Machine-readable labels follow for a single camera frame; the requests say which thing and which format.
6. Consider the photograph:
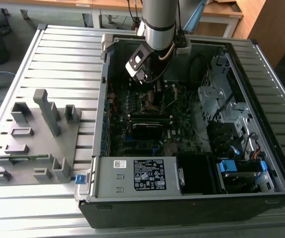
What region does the thin red wire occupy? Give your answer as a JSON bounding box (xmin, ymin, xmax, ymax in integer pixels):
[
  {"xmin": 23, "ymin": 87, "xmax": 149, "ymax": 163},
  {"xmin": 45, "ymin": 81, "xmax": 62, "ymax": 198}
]
[{"xmin": 108, "ymin": 81, "xmax": 119, "ymax": 119}]

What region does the green RAM stick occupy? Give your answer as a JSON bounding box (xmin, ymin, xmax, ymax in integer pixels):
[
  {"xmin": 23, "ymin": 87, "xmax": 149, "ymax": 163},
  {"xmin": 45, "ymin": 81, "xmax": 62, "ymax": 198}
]
[
  {"xmin": 131, "ymin": 117, "xmax": 172, "ymax": 124},
  {"xmin": 0, "ymin": 154, "xmax": 49, "ymax": 161}
]

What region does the black graphics card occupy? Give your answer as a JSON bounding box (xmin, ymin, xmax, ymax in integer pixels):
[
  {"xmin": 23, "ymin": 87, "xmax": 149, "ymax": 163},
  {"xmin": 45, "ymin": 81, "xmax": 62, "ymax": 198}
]
[{"xmin": 132, "ymin": 122, "xmax": 165, "ymax": 141}]

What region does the blue floor cable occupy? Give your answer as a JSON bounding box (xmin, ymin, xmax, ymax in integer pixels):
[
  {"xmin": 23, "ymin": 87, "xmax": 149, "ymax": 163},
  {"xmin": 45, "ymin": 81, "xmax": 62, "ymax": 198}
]
[{"xmin": 0, "ymin": 70, "xmax": 17, "ymax": 104}]

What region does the CPU socket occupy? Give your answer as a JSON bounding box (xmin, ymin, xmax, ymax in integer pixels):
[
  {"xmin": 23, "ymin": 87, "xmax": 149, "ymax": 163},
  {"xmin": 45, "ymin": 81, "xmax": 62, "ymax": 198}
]
[{"xmin": 139, "ymin": 91, "xmax": 170, "ymax": 115}]

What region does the grey power supply with label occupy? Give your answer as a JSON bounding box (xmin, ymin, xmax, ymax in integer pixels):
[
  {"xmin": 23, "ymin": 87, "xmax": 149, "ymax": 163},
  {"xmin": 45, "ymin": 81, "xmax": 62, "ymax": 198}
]
[{"xmin": 89, "ymin": 156, "xmax": 184, "ymax": 199}]

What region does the grey plastic parts rack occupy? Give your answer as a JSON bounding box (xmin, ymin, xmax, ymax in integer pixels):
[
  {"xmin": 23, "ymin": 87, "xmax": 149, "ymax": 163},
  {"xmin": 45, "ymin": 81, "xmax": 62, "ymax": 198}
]
[{"xmin": 0, "ymin": 88, "xmax": 83, "ymax": 187}]

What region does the brown braided cable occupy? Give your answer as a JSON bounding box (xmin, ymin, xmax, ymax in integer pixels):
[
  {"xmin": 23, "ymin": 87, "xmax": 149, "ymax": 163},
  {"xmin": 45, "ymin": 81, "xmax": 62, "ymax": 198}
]
[{"xmin": 158, "ymin": 43, "xmax": 177, "ymax": 62}]

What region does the silver metal drive cage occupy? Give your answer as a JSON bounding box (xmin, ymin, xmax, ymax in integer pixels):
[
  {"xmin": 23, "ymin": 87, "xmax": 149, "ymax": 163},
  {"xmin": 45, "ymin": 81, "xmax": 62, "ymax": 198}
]
[{"xmin": 197, "ymin": 48, "xmax": 256, "ymax": 152}]

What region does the grey wrist camera black face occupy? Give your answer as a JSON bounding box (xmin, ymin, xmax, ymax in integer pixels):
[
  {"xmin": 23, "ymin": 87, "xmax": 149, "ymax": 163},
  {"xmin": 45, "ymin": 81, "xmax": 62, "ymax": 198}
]
[{"xmin": 124, "ymin": 44, "xmax": 156, "ymax": 85}]

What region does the black power cable bundle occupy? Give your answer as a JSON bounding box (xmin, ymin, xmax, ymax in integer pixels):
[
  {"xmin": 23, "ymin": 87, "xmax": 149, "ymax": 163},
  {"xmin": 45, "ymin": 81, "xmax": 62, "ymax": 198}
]
[{"xmin": 206, "ymin": 120, "xmax": 244, "ymax": 156}]

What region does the black open PC case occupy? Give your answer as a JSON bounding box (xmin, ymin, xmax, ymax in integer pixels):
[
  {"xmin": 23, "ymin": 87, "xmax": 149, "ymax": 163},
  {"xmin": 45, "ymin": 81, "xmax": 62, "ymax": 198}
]
[{"xmin": 74, "ymin": 32, "xmax": 285, "ymax": 230}]

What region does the green Dell motherboard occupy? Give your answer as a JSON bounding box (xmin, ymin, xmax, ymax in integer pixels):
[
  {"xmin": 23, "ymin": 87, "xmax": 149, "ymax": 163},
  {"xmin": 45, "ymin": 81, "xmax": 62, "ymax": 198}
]
[{"xmin": 106, "ymin": 74, "xmax": 200, "ymax": 158}]

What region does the black looped cable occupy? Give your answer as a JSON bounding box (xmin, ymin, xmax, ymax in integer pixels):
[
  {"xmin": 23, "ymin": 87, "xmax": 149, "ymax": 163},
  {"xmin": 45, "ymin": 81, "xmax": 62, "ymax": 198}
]
[{"xmin": 188, "ymin": 54, "xmax": 209, "ymax": 86}]

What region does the blue disk carrier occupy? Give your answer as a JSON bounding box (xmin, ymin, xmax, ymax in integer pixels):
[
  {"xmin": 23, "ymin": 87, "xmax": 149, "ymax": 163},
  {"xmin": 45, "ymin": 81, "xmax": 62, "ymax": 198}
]
[{"xmin": 218, "ymin": 160, "xmax": 268, "ymax": 194}]

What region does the brown wooden cabinet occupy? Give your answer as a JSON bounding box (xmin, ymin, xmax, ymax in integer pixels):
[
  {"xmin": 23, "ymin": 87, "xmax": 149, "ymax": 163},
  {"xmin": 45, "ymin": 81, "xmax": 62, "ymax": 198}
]
[{"xmin": 232, "ymin": 0, "xmax": 285, "ymax": 69}]

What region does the wooden desk white frame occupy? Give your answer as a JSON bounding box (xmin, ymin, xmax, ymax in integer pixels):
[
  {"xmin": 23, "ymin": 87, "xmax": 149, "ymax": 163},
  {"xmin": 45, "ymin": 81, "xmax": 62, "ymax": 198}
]
[
  {"xmin": 0, "ymin": 0, "xmax": 95, "ymax": 20},
  {"xmin": 92, "ymin": 0, "xmax": 244, "ymax": 38}
]

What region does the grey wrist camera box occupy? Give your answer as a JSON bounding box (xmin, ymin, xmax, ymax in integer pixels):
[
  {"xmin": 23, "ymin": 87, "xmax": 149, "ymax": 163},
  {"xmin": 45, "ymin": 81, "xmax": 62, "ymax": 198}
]
[{"xmin": 174, "ymin": 29, "xmax": 192, "ymax": 56}]

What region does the blue plastic case latch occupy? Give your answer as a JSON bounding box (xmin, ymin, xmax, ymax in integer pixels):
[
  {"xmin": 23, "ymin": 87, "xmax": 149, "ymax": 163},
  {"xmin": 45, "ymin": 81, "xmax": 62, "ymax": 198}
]
[{"xmin": 74, "ymin": 175, "xmax": 87, "ymax": 186}]

